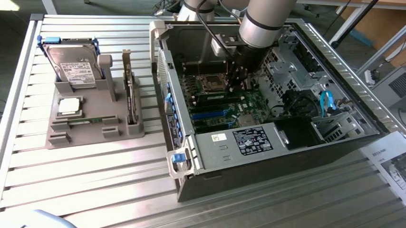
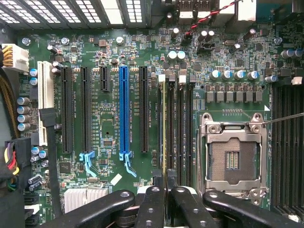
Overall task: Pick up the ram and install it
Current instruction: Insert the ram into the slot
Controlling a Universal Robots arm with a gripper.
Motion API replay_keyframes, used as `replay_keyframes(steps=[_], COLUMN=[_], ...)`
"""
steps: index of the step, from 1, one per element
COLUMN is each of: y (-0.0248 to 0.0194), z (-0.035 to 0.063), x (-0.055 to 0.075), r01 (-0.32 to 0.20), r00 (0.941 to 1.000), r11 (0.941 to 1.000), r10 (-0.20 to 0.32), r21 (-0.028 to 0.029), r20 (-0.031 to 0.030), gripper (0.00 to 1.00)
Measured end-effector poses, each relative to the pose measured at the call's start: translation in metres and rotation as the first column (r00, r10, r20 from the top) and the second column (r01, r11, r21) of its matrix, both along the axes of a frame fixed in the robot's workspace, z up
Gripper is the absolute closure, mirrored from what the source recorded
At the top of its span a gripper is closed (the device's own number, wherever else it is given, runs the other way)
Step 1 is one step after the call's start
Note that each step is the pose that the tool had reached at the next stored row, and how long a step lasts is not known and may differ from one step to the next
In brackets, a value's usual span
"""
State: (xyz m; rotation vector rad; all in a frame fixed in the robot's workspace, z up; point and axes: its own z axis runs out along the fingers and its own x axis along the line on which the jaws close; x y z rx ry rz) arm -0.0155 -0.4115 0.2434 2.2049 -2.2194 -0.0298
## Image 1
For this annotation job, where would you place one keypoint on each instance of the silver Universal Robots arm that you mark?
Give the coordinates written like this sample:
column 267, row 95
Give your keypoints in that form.
column 263, row 21

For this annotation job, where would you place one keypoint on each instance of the open black PC case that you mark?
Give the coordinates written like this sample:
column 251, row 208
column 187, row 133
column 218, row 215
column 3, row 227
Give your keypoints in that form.
column 254, row 166

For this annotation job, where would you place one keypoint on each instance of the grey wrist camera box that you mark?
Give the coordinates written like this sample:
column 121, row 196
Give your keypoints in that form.
column 222, row 45

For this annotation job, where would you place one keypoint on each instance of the graphics card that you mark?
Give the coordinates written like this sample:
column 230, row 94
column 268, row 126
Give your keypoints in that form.
column 129, row 90

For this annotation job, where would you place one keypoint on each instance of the hard disk in blue caddy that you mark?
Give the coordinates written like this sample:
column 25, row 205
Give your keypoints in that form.
column 73, row 64

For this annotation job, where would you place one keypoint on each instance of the wooden desk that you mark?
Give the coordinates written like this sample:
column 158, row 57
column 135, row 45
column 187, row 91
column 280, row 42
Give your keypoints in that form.
column 374, row 26

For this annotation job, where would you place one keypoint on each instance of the white power strip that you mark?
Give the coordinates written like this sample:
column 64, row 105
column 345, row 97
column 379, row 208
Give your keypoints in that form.
column 371, row 76

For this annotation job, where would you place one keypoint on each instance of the grey parts rack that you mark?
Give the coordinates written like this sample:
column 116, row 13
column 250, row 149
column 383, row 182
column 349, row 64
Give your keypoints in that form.
column 92, row 133

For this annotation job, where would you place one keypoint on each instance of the silver CPU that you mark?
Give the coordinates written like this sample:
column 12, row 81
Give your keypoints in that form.
column 69, row 105

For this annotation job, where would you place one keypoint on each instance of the metal disk bay cage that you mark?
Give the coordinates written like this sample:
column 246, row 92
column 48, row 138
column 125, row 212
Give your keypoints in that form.
column 291, row 73

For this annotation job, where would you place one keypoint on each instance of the grey power supply unit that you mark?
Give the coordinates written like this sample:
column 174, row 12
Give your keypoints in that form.
column 234, row 147

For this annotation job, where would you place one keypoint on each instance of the grey computer tower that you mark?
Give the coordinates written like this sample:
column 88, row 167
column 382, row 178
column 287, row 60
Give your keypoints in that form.
column 391, row 88

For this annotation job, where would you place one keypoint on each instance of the green motherboard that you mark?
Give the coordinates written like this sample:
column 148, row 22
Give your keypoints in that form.
column 222, row 107

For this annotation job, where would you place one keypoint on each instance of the printed paper sheet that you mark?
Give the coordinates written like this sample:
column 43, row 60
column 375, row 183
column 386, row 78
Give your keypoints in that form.
column 389, row 164

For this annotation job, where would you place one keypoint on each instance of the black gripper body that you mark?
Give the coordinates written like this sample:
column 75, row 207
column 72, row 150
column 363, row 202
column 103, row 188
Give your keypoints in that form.
column 251, row 58

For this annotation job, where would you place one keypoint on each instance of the CPU socket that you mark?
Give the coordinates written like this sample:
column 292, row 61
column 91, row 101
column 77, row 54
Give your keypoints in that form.
column 211, row 82

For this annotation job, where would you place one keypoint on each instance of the installed green RAM stick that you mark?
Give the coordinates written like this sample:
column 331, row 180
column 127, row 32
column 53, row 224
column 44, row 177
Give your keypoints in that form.
column 219, row 97

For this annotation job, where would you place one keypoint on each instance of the white and blue object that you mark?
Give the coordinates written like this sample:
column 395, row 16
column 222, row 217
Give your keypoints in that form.
column 51, row 219

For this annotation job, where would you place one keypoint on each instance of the blue expansion slot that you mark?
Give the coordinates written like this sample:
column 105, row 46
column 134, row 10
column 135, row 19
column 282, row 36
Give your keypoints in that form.
column 210, row 115

